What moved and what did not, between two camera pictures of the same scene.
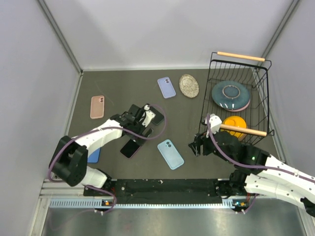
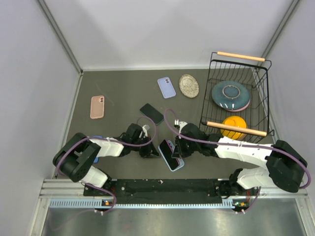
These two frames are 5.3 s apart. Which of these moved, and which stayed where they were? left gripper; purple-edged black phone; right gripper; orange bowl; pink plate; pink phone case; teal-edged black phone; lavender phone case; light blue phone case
Moved: left gripper; purple-edged black phone; right gripper
Stayed: pink phone case; pink plate; lavender phone case; orange bowl; light blue phone case; teal-edged black phone
